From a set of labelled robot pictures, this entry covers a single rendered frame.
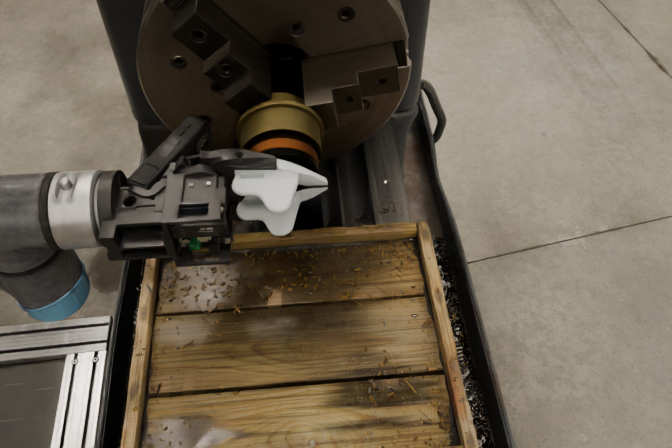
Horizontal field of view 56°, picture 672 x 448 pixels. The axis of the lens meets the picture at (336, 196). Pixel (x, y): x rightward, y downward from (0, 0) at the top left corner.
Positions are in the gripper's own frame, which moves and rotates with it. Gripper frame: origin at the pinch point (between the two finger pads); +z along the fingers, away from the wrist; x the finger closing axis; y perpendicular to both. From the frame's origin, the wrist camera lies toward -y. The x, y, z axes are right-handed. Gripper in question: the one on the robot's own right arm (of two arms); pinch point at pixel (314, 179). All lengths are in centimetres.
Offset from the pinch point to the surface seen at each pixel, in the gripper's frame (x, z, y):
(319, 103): 2.9, 1.1, -7.9
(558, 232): -108, 76, -67
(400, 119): -22.0, 15.0, -31.1
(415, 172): -54, 23, -48
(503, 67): -108, 79, -147
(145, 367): -18.0, -19.7, 10.3
